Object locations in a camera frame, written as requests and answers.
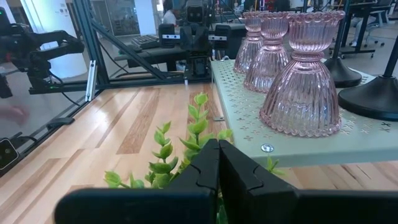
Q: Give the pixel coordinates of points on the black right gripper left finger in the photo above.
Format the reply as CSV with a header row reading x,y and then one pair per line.
x,y
186,202

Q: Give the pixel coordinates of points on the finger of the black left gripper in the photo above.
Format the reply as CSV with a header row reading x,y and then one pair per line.
x,y
187,39
202,39

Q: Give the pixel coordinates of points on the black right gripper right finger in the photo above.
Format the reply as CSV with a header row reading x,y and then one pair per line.
x,y
264,202

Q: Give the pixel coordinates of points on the pink ribbed glass candle holder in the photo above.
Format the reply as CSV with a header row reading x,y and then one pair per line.
x,y
248,53
303,93
269,65

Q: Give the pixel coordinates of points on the tall black candlestick holder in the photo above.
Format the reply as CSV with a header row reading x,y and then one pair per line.
x,y
342,73
373,99

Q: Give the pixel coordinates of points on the black background robot arm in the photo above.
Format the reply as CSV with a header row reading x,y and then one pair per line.
x,y
40,49

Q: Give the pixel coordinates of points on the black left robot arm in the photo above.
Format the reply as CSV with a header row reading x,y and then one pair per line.
x,y
199,67

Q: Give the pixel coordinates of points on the person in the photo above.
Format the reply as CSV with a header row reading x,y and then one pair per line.
x,y
169,14

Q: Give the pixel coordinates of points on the dark grey desk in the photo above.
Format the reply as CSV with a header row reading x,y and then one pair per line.
x,y
149,56

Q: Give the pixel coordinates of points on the black keyboard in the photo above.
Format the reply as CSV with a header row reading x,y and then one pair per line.
x,y
144,41

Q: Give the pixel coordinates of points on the green artificial plant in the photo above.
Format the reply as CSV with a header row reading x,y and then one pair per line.
x,y
161,149

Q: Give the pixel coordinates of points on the green perforated metal shelf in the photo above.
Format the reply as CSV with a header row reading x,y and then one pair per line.
x,y
248,102

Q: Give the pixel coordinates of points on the black table clamp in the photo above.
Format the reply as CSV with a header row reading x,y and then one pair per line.
x,y
60,122

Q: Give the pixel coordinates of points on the black desk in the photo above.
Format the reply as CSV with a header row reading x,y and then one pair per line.
x,y
357,18

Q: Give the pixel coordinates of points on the office chair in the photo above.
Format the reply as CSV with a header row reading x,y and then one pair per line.
x,y
374,25

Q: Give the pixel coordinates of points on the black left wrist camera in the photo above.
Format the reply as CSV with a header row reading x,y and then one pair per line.
x,y
195,12

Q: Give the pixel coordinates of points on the black aluminium table frame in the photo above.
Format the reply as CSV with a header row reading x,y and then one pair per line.
x,y
90,37

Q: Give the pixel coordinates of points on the silver aluminium bracket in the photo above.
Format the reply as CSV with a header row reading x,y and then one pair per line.
x,y
91,81

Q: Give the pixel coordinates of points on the black table-level camera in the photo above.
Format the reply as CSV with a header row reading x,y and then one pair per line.
x,y
7,153

